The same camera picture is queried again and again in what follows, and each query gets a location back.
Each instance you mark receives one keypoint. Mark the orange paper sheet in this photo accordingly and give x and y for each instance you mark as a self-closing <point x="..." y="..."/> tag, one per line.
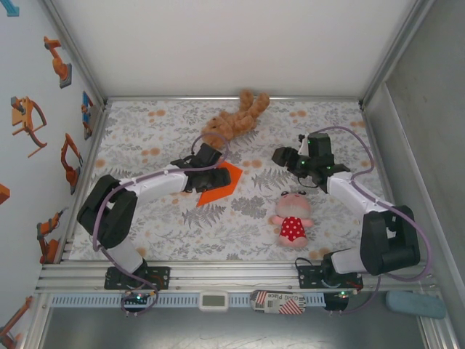
<point x="221" y="194"/>

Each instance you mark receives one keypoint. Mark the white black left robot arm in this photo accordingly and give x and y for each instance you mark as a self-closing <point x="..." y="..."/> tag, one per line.
<point x="109" y="211"/>

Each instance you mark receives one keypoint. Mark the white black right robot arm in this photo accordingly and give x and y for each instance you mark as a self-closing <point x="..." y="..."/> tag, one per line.
<point x="388" y="240"/>

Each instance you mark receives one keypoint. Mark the brown teddy bear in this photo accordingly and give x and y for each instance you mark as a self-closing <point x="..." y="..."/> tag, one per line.
<point x="236" y="121"/>

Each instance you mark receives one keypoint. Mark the floral print tablecloth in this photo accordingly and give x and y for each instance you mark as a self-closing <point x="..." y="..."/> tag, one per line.
<point x="163" y="232"/>

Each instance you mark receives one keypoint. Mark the pink plush doll dotted dress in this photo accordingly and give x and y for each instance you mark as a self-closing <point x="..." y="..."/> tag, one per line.
<point x="292" y="227"/>

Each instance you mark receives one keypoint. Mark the white digital timer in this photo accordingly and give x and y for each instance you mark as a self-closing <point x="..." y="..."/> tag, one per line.
<point x="213" y="301"/>

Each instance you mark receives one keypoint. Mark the blue orange machine sticker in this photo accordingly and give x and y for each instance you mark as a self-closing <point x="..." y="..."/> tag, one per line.
<point x="87" y="112"/>

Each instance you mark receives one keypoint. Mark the small LED circuit board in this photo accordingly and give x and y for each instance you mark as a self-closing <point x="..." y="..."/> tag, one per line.
<point x="345" y="294"/>
<point x="138" y="298"/>

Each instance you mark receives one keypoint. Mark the patterned printed pouch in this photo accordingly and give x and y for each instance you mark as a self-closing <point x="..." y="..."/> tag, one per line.
<point x="278" y="302"/>

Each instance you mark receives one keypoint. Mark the blue grey case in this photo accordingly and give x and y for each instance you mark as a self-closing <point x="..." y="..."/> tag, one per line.
<point x="416" y="304"/>

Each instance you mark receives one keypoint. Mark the orange claw gripper sticker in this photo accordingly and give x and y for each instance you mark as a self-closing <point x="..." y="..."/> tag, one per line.
<point x="25" y="116"/>

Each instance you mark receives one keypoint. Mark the orange block sticker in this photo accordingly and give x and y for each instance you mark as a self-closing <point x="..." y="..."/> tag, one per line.
<point x="3" y="194"/>

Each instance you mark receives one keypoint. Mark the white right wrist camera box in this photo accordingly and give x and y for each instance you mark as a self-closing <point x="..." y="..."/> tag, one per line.
<point x="303" y="146"/>

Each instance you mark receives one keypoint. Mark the aluminium cage frame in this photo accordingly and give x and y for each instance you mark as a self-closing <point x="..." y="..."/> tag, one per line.
<point x="232" y="280"/>

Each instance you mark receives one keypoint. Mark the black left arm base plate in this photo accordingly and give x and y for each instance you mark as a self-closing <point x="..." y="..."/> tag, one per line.
<point x="163" y="278"/>

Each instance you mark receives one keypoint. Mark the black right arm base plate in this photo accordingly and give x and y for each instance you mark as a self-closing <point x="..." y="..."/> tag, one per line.
<point x="307" y="278"/>

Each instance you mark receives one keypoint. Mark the blue wall sticker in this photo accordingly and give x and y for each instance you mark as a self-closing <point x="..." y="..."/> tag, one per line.
<point x="12" y="9"/>

